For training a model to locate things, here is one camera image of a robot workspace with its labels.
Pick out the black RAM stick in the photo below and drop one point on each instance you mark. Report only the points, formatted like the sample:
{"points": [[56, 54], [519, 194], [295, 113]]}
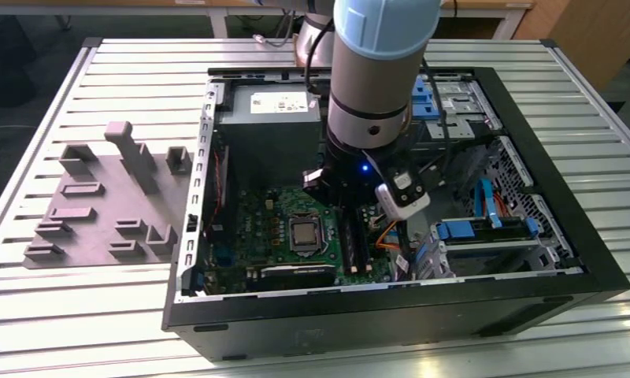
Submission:
{"points": [[363, 244], [350, 244]]}

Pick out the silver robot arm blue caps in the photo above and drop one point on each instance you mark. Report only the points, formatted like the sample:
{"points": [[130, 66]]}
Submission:
{"points": [[373, 78]]}

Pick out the silver CPU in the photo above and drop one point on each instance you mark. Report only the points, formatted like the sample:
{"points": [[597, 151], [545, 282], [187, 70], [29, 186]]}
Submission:
{"points": [[306, 233]]}

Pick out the grey power supply unit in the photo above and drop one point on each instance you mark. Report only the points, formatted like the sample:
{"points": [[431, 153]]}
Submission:
{"points": [[262, 149]]}

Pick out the metal locking lever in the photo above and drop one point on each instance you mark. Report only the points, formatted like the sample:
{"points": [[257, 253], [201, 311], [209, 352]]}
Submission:
{"points": [[326, 247]]}

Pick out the blue drive latch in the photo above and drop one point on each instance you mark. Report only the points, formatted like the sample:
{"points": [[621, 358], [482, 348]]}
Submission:
{"points": [[430, 112]]}

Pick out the green motherboard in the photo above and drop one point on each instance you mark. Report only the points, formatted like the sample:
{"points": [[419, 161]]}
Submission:
{"points": [[257, 236]]}

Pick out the hard disk in blue carrier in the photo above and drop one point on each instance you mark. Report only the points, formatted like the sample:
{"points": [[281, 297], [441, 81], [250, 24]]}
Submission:
{"points": [[459, 230]]}

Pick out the silver drive cage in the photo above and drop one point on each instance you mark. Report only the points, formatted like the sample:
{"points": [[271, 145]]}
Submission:
{"points": [[467, 130]]}

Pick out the black graphics card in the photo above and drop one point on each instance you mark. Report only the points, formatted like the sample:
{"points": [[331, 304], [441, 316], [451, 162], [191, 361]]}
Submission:
{"points": [[293, 277]]}

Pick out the blue expansion slot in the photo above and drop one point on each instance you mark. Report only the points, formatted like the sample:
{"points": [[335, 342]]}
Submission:
{"points": [[223, 256]]}

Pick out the silver disk bay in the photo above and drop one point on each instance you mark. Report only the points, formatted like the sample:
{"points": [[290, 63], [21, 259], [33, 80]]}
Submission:
{"points": [[503, 246]]}

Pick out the black PC case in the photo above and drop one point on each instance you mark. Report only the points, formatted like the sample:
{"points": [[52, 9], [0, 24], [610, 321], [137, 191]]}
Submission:
{"points": [[346, 327]]}

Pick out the blue video port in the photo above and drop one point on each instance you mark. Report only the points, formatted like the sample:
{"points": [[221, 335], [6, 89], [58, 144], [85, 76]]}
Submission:
{"points": [[195, 281]]}

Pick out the grey parts rack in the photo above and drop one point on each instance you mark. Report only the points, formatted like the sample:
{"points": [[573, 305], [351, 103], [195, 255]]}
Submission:
{"points": [[110, 197]]}

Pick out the wooden cabinet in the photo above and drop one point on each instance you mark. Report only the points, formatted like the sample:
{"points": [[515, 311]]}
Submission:
{"points": [[598, 31]]}

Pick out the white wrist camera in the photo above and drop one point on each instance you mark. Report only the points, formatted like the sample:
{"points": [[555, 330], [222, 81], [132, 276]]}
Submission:
{"points": [[406, 205]]}

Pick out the wooden desk white frame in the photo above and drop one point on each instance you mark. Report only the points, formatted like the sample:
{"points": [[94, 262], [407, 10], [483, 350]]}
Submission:
{"points": [[482, 5]]}

